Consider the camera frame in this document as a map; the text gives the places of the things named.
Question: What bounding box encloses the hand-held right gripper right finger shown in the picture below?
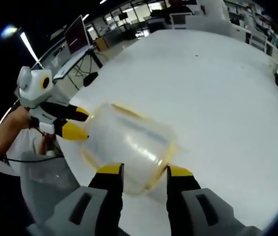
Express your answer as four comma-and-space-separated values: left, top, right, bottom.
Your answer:
165, 164, 263, 236

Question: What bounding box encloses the long ceiling light strip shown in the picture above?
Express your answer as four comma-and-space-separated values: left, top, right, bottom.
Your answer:
20, 31, 43, 70

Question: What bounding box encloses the grey mesh office chair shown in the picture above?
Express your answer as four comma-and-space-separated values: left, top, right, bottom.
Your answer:
20, 149, 82, 236

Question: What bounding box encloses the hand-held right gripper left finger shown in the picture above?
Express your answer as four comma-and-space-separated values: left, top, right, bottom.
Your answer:
44, 162, 125, 236

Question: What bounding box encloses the clear box with yellow buckles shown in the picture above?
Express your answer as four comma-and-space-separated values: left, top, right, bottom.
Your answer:
80, 102, 179, 197

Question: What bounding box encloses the open laptop with dark screen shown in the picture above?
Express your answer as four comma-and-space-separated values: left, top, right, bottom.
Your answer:
63, 14, 92, 56

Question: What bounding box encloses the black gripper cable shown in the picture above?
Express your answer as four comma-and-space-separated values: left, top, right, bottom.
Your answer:
2, 141, 66, 163

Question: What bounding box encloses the white side desk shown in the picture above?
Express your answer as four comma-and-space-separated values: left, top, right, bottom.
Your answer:
52, 46, 104, 89

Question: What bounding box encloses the person's left hand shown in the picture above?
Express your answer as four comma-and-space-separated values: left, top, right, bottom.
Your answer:
38, 132, 56, 155

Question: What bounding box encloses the black object on floor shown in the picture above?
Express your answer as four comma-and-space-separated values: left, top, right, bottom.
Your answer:
83, 71, 99, 87

